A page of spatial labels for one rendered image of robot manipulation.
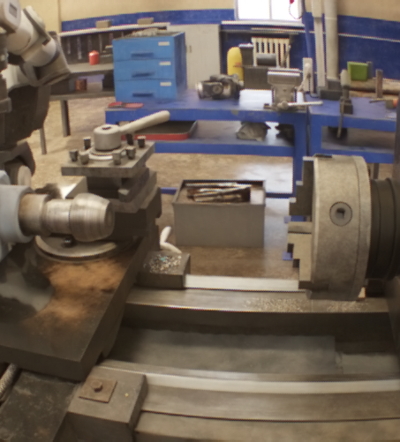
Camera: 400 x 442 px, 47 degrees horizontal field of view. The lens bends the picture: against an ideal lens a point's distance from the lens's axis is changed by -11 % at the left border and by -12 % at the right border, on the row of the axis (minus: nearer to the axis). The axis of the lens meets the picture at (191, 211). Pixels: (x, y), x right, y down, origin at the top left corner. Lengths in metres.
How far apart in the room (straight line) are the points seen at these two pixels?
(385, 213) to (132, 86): 2.23
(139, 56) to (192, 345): 1.97
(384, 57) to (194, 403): 7.49
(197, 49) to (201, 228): 4.87
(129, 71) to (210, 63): 4.75
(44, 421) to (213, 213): 2.27
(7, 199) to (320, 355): 0.75
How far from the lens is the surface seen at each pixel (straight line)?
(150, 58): 2.81
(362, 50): 7.98
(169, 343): 1.17
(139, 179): 1.08
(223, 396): 0.88
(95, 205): 0.90
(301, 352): 1.14
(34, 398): 0.87
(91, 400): 0.84
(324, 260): 0.76
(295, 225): 0.89
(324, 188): 0.76
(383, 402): 0.90
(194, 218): 2.95
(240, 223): 2.94
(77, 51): 5.34
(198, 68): 7.59
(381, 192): 0.82
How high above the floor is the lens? 1.48
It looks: 25 degrees down
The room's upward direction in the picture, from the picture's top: 3 degrees counter-clockwise
